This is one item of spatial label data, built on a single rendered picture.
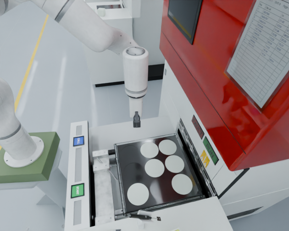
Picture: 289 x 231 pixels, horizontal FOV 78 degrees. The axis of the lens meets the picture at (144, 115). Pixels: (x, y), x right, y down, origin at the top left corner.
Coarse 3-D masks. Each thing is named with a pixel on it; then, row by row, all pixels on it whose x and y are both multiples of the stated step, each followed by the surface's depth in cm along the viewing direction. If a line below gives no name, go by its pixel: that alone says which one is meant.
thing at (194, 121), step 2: (194, 118) 86; (192, 120) 89; (194, 120) 87; (194, 122) 87; (196, 122) 85; (194, 124) 87; (196, 124) 85; (196, 126) 85; (198, 126) 83; (196, 128) 86; (198, 128) 84; (198, 130) 84; (200, 130) 82; (198, 132) 84; (200, 132) 82; (202, 132) 80; (200, 134) 82; (202, 134) 81; (200, 136) 83
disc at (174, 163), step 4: (172, 156) 96; (176, 156) 96; (168, 160) 95; (172, 160) 95; (176, 160) 95; (180, 160) 95; (168, 164) 93; (172, 164) 93; (176, 164) 93; (180, 164) 93; (168, 168) 92; (172, 168) 92; (176, 168) 92; (180, 168) 92; (176, 172) 90
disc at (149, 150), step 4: (144, 144) 101; (148, 144) 101; (152, 144) 101; (140, 148) 99; (144, 148) 99; (148, 148) 99; (152, 148) 99; (156, 148) 99; (144, 152) 98; (148, 152) 98; (152, 152) 98; (156, 152) 98; (144, 156) 96; (148, 156) 96; (152, 156) 96
